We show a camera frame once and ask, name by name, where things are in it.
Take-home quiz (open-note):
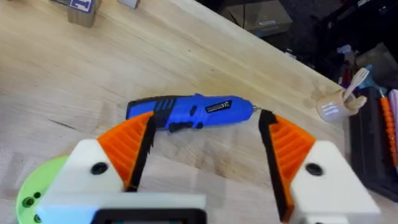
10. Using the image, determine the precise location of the wooden block with purple print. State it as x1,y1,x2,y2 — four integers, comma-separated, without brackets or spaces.
51,0,102,28

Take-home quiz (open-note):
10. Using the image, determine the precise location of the small pale block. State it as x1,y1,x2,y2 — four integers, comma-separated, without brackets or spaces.
117,0,141,10

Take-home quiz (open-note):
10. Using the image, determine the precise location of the cardboard box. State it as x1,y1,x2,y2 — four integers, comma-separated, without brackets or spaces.
217,0,294,38

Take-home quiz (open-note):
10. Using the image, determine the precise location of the black tool case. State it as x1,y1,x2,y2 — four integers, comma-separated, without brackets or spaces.
348,86,398,202

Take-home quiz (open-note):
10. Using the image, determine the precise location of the blue electric screwdriver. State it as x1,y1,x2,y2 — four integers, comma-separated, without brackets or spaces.
125,93,261,134

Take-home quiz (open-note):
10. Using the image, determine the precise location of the green disc with holes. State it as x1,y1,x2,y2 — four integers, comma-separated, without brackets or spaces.
15,154,70,224

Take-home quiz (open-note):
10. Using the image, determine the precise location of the beige cup with utensils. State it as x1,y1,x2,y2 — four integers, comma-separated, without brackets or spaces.
316,67,371,123

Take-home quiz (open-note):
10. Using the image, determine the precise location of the white orange right gripper right finger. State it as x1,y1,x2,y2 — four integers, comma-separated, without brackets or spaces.
257,108,382,223

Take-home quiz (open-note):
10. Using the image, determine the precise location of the white orange right gripper left finger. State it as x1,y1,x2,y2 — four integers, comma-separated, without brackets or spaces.
45,111,157,200

